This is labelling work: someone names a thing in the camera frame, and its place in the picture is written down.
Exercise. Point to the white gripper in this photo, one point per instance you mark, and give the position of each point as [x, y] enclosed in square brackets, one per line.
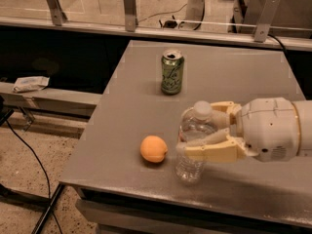
[268, 129]

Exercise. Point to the clear plastic water bottle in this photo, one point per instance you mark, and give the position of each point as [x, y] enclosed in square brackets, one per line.
[187, 170]

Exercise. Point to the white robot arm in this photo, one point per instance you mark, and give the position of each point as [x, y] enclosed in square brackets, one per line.
[304, 112]

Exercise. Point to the green soda can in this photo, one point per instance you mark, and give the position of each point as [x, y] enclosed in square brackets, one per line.
[172, 71]

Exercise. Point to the orange fruit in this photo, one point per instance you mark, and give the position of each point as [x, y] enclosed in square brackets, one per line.
[153, 149]

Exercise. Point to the grey metal table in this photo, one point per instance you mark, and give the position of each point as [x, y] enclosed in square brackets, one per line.
[121, 192]

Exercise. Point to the grey side bench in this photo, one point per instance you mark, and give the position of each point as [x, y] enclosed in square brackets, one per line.
[52, 100]

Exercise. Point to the right metal bracket post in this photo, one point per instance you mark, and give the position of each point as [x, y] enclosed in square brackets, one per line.
[264, 22]

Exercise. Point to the metal bracket post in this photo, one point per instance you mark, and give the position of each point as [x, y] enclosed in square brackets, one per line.
[130, 9]
[264, 22]
[58, 16]

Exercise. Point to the middle metal bracket post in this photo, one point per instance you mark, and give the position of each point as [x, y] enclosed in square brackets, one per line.
[130, 9]

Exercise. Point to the left metal bracket post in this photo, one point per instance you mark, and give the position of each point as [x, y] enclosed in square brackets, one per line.
[58, 16]

